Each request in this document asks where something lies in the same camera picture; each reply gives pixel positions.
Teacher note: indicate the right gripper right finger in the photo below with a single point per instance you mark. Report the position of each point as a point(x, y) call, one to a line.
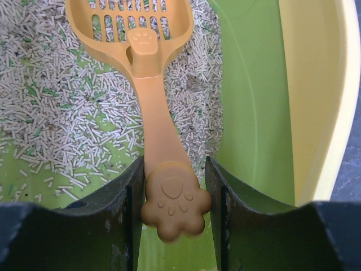
point(252, 231)

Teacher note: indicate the yellow litter box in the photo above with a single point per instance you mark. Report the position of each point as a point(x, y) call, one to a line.
point(290, 80)

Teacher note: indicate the grey cat litter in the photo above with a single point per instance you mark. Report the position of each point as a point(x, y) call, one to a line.
point(70, 123)

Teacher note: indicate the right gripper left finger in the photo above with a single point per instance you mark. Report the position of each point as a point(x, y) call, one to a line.
point(98, 232)

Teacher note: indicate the orange litter scoop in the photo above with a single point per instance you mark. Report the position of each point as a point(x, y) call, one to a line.
point(140, 42)

